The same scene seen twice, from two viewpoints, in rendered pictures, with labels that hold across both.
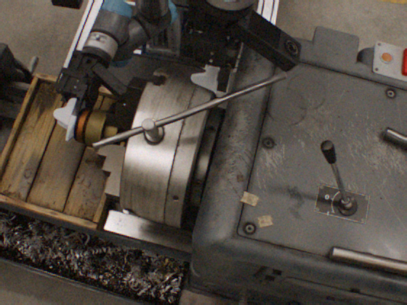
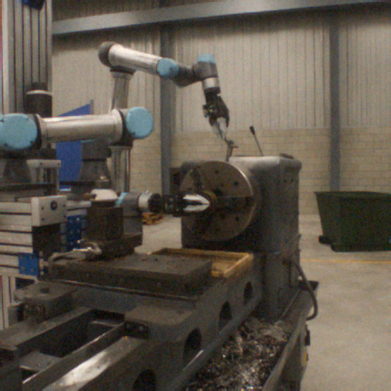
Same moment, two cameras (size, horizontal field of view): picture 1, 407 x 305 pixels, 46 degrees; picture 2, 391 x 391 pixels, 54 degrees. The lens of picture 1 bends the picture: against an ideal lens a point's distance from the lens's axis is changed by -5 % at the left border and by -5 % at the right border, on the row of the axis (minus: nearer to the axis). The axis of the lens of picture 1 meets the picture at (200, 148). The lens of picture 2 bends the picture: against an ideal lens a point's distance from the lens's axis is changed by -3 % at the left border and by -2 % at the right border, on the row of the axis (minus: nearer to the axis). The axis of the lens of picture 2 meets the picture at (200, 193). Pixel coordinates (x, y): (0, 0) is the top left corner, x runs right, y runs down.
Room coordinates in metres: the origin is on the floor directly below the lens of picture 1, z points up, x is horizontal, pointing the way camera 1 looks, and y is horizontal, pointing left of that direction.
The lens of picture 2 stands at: (0.13, 1.62, 1.19)
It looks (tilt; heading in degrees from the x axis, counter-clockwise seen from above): 3 degrees down; 282
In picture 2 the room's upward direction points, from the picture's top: 1 degrees counter-clockwise
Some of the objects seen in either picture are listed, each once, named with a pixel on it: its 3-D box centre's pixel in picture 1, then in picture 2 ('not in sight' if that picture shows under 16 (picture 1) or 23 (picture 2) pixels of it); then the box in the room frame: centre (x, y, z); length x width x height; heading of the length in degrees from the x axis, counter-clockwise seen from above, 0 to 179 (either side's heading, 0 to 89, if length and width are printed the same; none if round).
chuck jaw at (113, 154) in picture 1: (119, 176); (234, 202); (0.31, 0.16, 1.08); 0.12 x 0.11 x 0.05; 168
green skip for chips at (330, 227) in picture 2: not in sight; (353, 219); (-0.97, -4.88, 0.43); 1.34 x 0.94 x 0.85; 101
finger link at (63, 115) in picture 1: (65, 117); (195, 199); (0.43, 0.29, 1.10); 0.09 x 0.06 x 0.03; 167
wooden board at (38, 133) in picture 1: (65, 147); (188, 264); (0.44, 0.34, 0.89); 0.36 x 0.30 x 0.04; 168
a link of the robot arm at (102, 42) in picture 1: (99, 49); (149, 202); (0.61, 0.24, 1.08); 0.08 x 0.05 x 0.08; 77
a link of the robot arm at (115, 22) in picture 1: (111, 23); (132, 203); (0.69, 0.22, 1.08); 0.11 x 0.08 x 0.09; 167
